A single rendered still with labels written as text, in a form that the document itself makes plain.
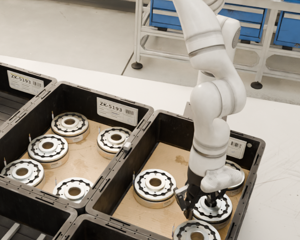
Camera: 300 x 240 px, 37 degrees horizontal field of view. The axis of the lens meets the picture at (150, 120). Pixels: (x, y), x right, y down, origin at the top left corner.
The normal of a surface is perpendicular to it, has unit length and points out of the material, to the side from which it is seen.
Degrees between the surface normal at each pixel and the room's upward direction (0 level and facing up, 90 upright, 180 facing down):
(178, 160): 0
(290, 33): 90
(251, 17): 90
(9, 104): 0
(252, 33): 90
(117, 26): 0
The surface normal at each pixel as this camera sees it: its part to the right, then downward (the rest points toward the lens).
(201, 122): -0.70, 0.60
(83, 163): 0.05, -0.79
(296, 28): -0.22, 0.58
